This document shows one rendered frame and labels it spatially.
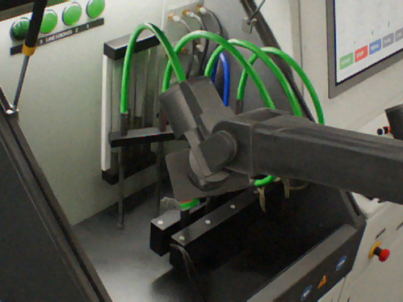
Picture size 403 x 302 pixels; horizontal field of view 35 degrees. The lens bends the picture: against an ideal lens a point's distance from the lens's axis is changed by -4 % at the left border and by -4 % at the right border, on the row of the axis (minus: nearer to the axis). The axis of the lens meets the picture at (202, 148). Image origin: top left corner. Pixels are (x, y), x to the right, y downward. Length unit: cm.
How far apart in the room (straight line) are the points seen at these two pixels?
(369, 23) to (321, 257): 66
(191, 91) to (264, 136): 13
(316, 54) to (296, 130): 92
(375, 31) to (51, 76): 89
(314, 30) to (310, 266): 55
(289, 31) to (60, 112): 54
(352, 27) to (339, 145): 107
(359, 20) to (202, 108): 101
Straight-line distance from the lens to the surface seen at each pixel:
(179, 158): 90
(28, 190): 112
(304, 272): 140
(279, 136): 69
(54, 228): 111
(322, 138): 67
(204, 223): 142
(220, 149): 73
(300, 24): 153
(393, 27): 191
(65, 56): 137
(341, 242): 149
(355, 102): 180
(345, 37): 169
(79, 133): 149
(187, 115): 80
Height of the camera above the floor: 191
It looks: 34 degrees down
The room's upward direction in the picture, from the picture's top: 6 degrees clockwise
